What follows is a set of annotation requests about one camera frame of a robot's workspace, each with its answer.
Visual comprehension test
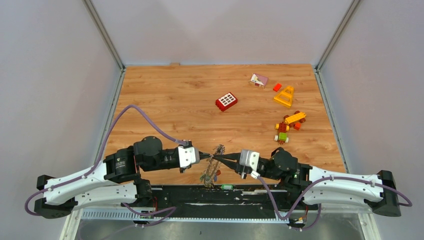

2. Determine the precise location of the large grey toothed keyring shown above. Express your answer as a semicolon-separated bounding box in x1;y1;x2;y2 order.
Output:
199;157;221;189

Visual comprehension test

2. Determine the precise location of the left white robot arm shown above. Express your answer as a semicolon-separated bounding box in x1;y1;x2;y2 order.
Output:
33;136;210;219

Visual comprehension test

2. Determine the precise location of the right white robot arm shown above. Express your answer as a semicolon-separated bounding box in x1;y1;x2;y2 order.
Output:
213;147;401;217

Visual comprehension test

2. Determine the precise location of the small green bubble level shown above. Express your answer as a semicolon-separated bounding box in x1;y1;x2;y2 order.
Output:
220;184;234;190

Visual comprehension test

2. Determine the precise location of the red green toy vehicle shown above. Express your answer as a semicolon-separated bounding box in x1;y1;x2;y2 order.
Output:
274;122;290;145

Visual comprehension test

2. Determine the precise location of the red window toy brick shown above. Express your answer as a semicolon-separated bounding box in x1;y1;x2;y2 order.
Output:
215;92;238;112

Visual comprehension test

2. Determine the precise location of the yellow orange toy car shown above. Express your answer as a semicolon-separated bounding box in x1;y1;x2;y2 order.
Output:
283;110;307;128

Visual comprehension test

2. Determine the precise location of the pink roof toy house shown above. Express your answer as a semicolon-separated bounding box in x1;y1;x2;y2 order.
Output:
249;73;269;88

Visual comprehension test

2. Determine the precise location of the small red toy brick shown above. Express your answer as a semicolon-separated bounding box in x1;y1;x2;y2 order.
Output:
273;83;282;92

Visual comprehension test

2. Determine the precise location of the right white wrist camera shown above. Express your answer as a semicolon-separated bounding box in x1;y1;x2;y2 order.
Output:
239;149;260;179

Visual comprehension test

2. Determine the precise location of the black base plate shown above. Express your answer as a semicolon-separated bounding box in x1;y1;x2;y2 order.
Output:
132;184;332;220

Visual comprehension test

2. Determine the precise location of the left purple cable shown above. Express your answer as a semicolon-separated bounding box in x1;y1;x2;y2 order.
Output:
24;104;191;217

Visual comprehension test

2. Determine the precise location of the yellow triangular toy frame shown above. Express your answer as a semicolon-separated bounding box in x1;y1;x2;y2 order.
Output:
273;86;295;108

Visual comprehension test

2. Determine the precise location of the grey slotted cable duct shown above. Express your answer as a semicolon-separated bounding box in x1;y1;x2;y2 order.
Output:
81;208;290;223

